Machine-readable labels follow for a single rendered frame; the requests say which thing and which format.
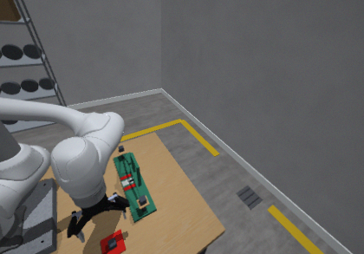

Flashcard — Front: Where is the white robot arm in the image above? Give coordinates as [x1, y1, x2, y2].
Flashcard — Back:
[0, 98, 125, 254]

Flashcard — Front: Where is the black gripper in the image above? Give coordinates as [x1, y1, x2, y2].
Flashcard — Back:
[67, 192, 130, 243]

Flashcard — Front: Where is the red square plate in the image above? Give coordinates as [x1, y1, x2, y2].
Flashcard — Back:
[101, 230, 126, 254]

